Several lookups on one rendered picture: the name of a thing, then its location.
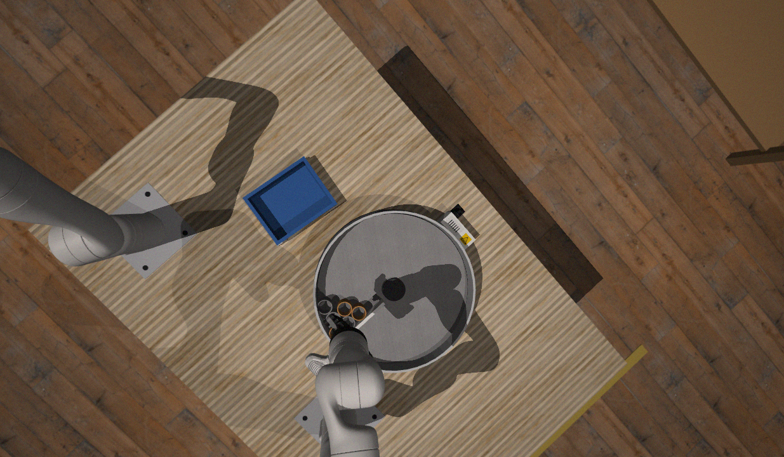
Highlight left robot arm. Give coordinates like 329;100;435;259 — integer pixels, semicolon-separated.
0;147;165;267

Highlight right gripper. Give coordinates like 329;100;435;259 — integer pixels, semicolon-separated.
323;314;367;345

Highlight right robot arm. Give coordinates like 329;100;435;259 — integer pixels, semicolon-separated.
305;331;385;457

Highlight blue open crate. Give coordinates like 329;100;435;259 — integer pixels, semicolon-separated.
243;156;337;245

